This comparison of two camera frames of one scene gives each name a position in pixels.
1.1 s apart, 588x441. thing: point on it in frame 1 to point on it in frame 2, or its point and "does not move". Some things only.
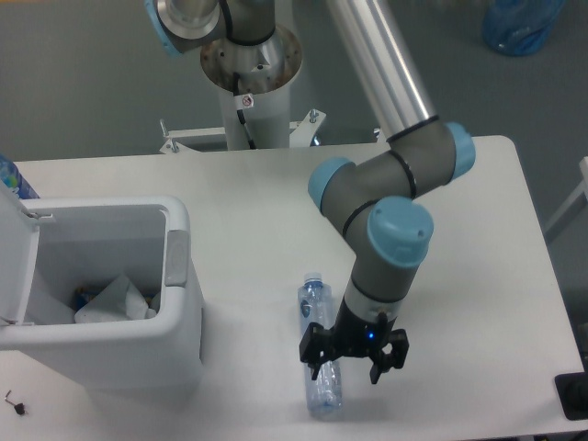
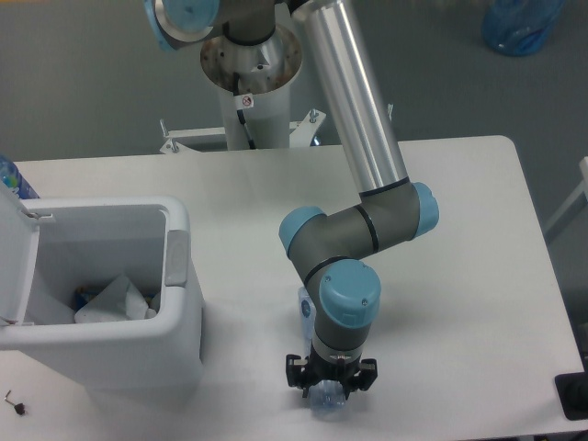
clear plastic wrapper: x=119 y=301 does not move
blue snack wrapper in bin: x=83 y=296 does not move
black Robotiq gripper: x=353 y=336 to x=354 y=374
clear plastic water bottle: x=314 y=298 does not move
